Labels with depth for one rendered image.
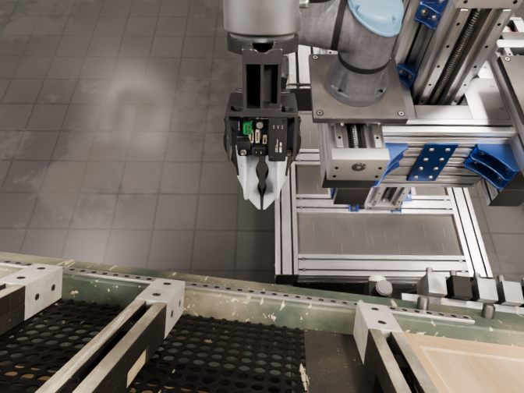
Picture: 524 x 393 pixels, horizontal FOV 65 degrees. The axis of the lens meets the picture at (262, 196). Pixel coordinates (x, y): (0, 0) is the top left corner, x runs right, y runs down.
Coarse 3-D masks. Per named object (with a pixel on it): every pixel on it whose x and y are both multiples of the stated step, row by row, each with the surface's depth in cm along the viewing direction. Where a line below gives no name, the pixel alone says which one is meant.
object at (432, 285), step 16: (432, 272) 106; (368, 288) 105; (384, 288) 101; (416, 288) 112; (432, 288) 103; (448, 288) 106; (464, 288) 103; (480, 288) 103; (496, 288) 103; (512, 288) 103; (448, 304) 104; (464, 304) 104; (480, 304) 104; (496, 304) 104; (512, 304) 103
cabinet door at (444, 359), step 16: (416, 336) 84; (432, 336) 85; (416, 352) 77; (432, 352) 78; (448, 352) 79; (464, 352) 79; (480, 352) 79; (496, 352) 80; (512, 352) 81; (432, 368) 71; (448, 368) 73; (464, 368) 73; (480, 368) 74; (496, 368) 74; (512, 368) 75; (448, 384) 67; (464, 384) 68; (480, 384) 68; (496, 384) 69; (512, 384) 69
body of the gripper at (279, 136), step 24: (240, 48) 39; (264, 48) 41; (288, 48) 39; (264, 72) 40; (240, 96) 44; (264, 96) 41; (288, 96) 44; (240, 120) 42; (264, 120) 42; (288, 120) 42; (240, 144) 42; (264, 144) 43; (288, 144) 43
